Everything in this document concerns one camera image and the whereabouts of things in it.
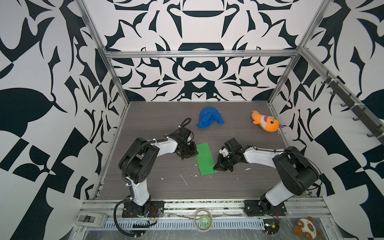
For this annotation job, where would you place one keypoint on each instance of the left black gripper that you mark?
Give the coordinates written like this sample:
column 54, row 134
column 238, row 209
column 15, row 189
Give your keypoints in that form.
column 193, row 153

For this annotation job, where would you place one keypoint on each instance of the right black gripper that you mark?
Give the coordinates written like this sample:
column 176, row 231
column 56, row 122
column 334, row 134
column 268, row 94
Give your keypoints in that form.
column 220, row 165

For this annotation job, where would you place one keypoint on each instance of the green square paper sheet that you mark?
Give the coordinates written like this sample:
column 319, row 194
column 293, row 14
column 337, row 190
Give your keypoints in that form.
column 205, row 160

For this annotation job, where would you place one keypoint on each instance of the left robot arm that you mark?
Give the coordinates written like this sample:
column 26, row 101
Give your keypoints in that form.
column 138, row 161

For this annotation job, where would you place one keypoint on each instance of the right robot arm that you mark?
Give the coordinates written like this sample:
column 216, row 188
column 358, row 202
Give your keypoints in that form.
column 297, row 173

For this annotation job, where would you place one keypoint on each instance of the blue crumpled cloth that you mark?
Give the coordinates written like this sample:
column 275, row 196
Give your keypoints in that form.
column 208, row 116

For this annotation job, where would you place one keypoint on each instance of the white tape roll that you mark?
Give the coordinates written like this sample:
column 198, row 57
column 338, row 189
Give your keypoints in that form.
column 196, row 219

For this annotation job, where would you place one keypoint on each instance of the orange fish plush toy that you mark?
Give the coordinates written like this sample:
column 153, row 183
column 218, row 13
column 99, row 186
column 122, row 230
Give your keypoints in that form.
column 267, row 123

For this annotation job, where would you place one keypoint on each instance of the small black electronics box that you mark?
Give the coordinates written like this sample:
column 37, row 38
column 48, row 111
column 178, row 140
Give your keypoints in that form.
column 271, row 227

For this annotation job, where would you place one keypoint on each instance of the brown white plush toy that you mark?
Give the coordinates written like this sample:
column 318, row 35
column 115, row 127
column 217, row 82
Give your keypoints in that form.
column 306, row 228

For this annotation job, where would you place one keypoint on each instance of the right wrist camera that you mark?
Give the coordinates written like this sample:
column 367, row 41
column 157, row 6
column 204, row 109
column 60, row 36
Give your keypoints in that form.
column 224, row 152

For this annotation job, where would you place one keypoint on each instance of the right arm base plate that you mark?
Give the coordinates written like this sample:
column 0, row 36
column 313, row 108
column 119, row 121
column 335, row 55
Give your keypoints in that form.
column 263, row 207

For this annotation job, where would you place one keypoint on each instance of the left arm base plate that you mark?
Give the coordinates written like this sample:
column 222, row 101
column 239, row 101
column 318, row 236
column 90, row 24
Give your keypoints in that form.
column 142, row 209

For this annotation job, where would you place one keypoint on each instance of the aluminium front rail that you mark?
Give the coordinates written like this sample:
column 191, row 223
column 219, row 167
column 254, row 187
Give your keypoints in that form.
column 296, row 207

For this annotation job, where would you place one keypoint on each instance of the black hook rail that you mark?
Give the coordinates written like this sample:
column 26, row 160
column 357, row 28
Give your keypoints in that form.
column 361, row 111

